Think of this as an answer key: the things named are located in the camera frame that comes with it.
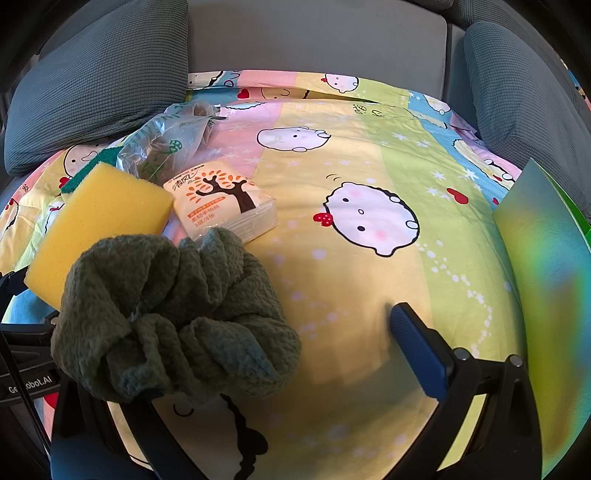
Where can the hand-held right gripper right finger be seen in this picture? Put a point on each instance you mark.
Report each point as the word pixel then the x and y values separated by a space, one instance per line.
pixel 415 350

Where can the grey sofa cushion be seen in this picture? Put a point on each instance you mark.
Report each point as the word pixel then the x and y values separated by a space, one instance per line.
pixel 521 92
pixel 101 78

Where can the cartoon printed blanket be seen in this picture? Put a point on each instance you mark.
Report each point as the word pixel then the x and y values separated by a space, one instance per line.
pixel 369 286

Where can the clear printed plastic bag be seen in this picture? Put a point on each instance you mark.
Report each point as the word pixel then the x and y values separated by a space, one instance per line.
pixel 161 143

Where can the grey sofa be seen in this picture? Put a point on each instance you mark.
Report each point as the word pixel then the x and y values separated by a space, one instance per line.
pixel 314 41

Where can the pocket tissue pack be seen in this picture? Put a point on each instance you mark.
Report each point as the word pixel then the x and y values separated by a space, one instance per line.
pixel 217 198

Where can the green cardboard box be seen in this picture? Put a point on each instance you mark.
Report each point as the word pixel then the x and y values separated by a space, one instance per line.
pixel 540 277

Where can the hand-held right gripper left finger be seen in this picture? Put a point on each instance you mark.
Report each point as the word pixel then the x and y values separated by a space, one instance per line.
pixel 134 424

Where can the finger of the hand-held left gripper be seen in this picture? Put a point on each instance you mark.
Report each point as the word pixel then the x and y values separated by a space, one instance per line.
pixel 10 285

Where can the dark green towel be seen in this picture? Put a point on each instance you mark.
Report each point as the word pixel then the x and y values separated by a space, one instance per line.
pixel 161 300

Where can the yellow green scouring sponge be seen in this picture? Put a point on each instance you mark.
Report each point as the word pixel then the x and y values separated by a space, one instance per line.
pixel 69 185
pixel 101 221

